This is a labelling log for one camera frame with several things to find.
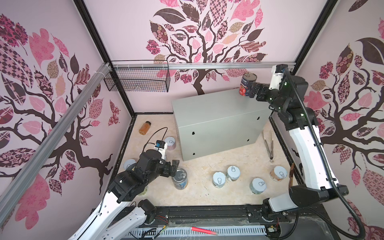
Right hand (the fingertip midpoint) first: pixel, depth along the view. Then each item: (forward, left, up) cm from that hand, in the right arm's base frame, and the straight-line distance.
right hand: (260, 82), depth 63 cm
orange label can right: (-23, -18, -45) cm, 54 cm away
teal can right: (-30, -4, -45) cm, 54 cm away
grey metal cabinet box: (-9, +21, -16) cm, 28 cm away
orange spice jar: (+14, +67, -47) cm, 84 cm away
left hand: (-25, +41, -27) cm, 55 cm away
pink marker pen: (-49, +26, -49) cm, 74 cm away
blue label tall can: (-29, +37, -39) cm, 61 cm away
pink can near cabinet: (-2, +45, -44) cm, 63 cm away
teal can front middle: (-27, +16, -44) cm, 54 cm away
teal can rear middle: (-23, +8, -45) cm, 51 cm away
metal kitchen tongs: (-9, -20, -48) cm, 53 cm away
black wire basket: (+53, +77, -31) cm, 98 cm away
